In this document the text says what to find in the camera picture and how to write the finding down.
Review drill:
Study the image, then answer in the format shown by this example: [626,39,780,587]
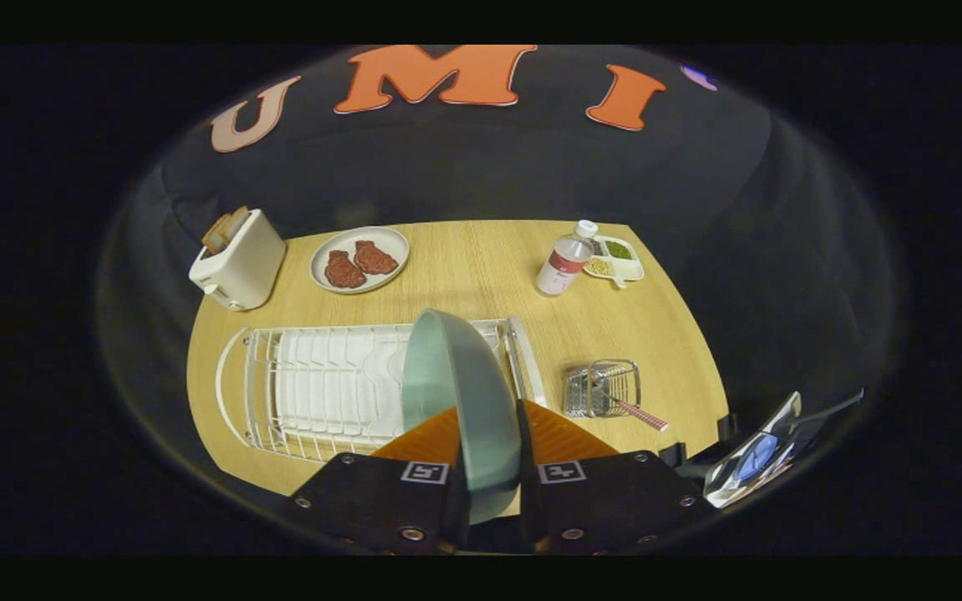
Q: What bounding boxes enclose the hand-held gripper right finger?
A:
[517,398,704,556]

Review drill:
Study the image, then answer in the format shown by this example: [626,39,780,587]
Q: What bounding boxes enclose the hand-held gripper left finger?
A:
[287,407,473,556]

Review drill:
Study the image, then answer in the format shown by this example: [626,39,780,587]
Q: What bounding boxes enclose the green plate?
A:
[402,308,524,525]

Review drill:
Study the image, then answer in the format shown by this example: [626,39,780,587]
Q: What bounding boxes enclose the white wire dish rack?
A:
[215,316,549,464]

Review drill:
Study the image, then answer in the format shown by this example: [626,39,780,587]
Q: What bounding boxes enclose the white divided dish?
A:
[583,235,646,289]

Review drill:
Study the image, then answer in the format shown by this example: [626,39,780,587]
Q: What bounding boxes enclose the beige plate with meat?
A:
[310,226,411,295]

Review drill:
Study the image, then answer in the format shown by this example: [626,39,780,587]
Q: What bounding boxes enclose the clear bottle with red label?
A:
[534,220,600,297]

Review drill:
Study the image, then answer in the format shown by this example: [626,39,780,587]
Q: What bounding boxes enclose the shiny silver device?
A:
[702,388,866,510]

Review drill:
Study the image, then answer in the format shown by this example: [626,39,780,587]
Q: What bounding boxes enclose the red-brown meat piece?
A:
[324,250,367,290]
[353,240,400,276]

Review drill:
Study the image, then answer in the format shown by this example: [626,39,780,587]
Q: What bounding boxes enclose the white toaster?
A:
[189,209,288,312]

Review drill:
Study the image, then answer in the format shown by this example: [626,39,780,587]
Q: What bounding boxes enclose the black backdrop cloth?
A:
[101,45,899,477]

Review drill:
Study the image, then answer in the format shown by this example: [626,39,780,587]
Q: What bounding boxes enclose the brown bread slices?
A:
[201,205,251,255]

